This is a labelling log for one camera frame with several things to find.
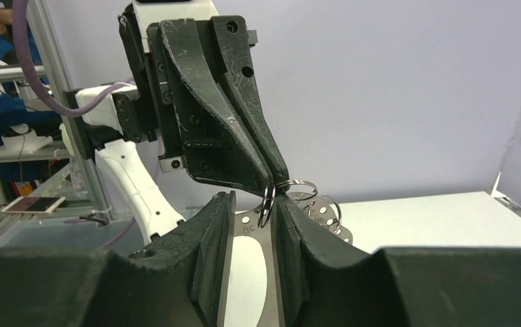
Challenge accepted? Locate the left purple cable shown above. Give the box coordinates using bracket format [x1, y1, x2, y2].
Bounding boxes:
[12, 0, 162, 249]

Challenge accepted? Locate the smartphone on side table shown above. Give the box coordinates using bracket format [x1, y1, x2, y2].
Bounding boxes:
[1, 196, 66, 215]

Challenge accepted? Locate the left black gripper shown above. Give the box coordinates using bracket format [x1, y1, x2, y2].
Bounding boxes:
[116, 3, 289, 196]

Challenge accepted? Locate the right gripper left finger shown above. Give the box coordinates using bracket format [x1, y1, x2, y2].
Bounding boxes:
[0, 192, 236, 326]

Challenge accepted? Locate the aluminium table frame rail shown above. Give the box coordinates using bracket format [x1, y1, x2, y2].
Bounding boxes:
[0, 0, 116, 222]

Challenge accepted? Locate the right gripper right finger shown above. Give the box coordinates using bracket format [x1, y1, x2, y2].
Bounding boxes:
[270, 196, 521, 326]

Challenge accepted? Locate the person in blue jacket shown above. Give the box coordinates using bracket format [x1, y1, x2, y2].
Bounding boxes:
[0, 9, 67, 182]

